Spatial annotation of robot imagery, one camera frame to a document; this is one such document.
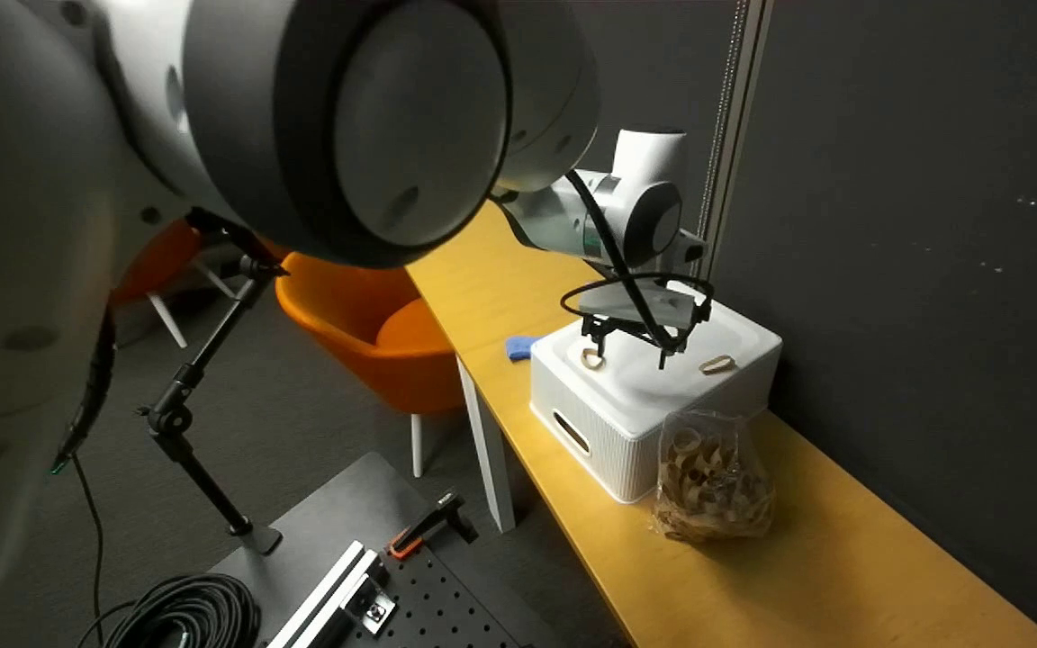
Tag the black tripod stand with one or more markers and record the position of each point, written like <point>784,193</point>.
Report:
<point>187,451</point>

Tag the grey metal plate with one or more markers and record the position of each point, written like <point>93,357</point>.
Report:
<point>339,506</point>

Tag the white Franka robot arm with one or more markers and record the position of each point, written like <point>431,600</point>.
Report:
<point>423,121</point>

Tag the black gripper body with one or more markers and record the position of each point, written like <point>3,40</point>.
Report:
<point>639,310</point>

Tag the white table leg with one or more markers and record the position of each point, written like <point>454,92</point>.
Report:
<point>484,453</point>

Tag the orange plastic chair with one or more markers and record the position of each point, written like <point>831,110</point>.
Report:
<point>162,271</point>
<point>363,346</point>

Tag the aluminium wall profile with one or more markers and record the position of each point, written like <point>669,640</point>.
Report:
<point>737,94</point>

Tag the black perforated breadboard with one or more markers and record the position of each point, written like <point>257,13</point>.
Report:
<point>433,612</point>

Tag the tan rubber band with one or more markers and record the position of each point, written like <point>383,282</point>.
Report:
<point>589,362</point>
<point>706,363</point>

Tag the white plastic box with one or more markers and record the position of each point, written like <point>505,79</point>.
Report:
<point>627,420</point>

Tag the aluminium rail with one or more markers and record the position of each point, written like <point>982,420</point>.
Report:
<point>327,595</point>

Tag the blue sponge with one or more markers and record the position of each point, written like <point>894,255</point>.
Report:
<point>520,351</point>

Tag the clear bag of rubber bands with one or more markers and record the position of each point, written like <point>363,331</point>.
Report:
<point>719,487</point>

